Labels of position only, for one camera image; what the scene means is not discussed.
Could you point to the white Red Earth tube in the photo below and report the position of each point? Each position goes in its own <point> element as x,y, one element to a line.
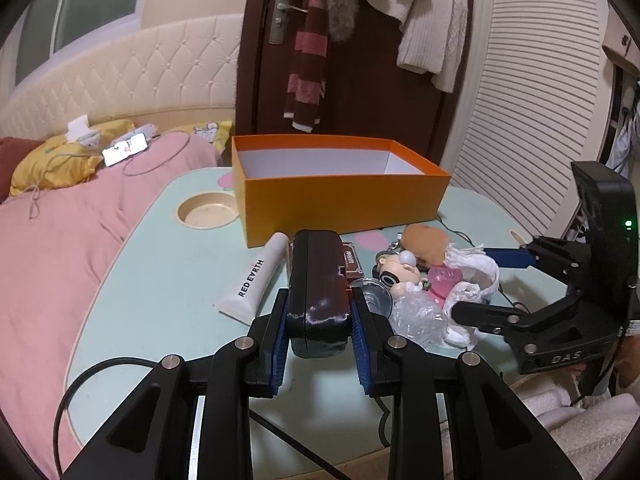
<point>243,301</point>

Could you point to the cartoon figure keychain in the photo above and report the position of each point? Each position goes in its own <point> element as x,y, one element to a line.
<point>397,269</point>

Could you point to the beige tufted headboard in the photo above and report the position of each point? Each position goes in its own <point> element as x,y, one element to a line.
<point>173,74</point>

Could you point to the yellow cartoon pillow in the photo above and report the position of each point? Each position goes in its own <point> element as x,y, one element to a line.
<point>214,133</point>

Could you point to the brown plush toy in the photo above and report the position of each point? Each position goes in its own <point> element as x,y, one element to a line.
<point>427,244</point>

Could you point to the striped red scarf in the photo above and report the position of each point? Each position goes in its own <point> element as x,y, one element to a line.
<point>307,77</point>

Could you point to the dark glasses case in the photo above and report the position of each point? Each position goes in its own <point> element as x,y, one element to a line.
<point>318,319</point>

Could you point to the dark red wooden door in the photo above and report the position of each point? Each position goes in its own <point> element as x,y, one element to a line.
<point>366,94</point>

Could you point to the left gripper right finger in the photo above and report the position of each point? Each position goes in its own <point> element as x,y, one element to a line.
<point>492,433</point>

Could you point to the pink bed quilt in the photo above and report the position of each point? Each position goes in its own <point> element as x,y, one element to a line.
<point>55,252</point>

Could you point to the white tissue pack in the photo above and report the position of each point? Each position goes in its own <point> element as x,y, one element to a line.
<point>79,131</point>

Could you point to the brown small card box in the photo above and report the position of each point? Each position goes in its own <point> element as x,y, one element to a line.
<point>353,270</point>

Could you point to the white tissue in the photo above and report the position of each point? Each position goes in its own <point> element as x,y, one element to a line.
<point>480,281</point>

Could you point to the pink plastic toy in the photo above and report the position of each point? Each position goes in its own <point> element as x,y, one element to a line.
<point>441,280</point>

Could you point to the orange cardboard box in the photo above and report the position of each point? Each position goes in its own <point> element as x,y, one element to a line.
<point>291,182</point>

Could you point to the clear plastic bag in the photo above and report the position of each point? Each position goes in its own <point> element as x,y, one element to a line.
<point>417,317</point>

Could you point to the lit smartphone on bed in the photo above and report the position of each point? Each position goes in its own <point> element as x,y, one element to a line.
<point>124,149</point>

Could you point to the silver door handle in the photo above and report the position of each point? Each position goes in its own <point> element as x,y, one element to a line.
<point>282,10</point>

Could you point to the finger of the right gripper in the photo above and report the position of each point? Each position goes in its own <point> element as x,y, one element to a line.
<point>491,319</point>
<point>511,258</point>

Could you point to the white knit sweater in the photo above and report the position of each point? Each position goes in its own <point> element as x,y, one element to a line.
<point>432,36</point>

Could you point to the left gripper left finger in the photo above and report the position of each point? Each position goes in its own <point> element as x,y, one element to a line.
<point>188,414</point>

